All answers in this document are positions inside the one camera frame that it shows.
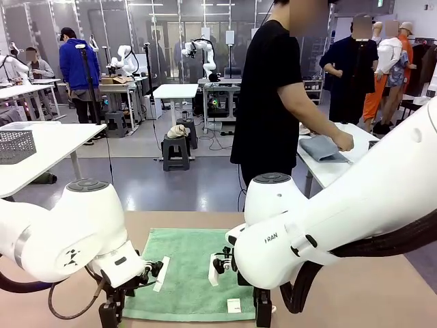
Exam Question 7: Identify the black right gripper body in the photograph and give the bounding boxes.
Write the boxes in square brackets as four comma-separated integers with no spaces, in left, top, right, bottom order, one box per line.
[237,271,273,303]

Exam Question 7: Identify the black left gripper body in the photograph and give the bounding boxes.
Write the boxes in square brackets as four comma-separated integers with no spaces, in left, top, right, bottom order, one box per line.
[100,269,138,305]

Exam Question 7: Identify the green terry towel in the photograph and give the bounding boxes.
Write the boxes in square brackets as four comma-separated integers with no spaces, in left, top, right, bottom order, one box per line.
[122,228,274,323]

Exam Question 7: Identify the grey-blue terry towel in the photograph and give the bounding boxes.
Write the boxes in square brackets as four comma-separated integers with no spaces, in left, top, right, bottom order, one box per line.
[298,135,352,164]

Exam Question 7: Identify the person's right forearm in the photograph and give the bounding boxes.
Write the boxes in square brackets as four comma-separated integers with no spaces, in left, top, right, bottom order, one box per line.
[290,102,342,146]

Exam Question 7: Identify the grey patterned basket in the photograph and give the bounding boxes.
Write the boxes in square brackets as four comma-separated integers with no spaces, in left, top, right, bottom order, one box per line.
[0,129,38,165]

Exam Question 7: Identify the person's right hand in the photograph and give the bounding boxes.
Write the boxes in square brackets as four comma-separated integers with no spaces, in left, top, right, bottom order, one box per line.
[333,131,355,153]

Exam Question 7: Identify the dark green bag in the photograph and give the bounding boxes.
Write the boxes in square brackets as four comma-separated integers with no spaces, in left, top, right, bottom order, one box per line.
[32,172,58,185]

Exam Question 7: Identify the white side table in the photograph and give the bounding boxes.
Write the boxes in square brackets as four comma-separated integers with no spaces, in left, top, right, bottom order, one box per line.
[296,122,380,199]

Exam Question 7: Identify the black stool with cloth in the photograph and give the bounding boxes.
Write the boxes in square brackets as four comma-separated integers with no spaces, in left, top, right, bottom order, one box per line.
[162,133,196,172]

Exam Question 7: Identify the large white table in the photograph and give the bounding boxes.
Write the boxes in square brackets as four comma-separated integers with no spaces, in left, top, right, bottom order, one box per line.
[0,122,109,199]

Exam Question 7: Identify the grey plastic step stool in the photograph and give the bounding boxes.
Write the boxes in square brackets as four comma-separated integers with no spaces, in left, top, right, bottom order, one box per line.
[176,118,199,150]
[104,111,130,138]

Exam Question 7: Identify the beige cloth bag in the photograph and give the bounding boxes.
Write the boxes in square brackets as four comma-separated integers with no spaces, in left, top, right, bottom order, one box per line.
[166,124,191,139]

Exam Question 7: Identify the person in black t-shirt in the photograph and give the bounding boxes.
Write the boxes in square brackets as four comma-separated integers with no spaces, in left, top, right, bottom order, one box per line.
[230,0,354,213]

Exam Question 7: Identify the black desktop computer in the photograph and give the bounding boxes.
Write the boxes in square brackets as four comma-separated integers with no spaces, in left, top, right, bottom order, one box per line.
[203,85,236,117]

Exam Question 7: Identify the white shoe shelf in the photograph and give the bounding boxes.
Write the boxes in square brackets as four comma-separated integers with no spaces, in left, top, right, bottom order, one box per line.
[302,78,324,104]

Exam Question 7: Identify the black tripod pole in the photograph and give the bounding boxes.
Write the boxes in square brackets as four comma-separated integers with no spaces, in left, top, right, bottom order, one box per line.
[75,44,102,126]

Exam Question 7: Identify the small white standing table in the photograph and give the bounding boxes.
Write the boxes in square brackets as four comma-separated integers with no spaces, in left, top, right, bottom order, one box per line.
[152,83,199,161]

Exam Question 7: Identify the open cardboard box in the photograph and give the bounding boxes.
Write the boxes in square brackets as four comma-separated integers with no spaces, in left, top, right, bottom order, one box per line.
[100,75,135,85]

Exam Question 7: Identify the grey robot workbench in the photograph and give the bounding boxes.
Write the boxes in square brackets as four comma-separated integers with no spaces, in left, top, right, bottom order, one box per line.
[197,77,242,134]

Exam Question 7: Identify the white office desk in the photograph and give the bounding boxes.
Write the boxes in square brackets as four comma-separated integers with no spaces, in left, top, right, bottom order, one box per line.
[0,78,62,120]

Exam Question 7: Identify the person in blue hoodie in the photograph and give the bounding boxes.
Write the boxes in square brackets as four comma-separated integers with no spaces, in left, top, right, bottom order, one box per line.
[59,27,102,124]

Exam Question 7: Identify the seated person grey top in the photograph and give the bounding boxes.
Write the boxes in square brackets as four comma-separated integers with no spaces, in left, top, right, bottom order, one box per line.
[25,46,55,81]

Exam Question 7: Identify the black trolley cart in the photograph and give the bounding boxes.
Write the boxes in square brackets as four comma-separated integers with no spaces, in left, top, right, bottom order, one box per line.
[397,98,431,119]

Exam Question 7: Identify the person in dark navy jacket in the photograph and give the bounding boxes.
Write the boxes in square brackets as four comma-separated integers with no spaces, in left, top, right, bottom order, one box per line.
[319,13,380,126]

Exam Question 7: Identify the clothes rack dark garments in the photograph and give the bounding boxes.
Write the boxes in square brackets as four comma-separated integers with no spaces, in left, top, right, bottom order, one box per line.
[408,37,437,98]

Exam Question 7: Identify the mannequin orange shirt beige hat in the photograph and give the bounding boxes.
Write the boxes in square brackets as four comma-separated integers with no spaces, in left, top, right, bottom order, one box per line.
[385,21,417,126]

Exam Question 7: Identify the mannequin in grey vest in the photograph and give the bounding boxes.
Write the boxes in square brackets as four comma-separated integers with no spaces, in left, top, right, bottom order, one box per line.
[371,22,384,74]

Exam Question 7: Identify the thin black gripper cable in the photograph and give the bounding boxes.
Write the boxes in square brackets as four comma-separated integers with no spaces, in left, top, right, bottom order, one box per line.
[47,273,105,320]

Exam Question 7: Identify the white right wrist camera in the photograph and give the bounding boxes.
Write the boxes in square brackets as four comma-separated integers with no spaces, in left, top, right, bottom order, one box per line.
[208,252,223,287]

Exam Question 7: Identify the left arm black cable sleeve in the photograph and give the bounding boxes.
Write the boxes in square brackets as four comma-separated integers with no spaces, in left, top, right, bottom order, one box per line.
[0,269,55,294]

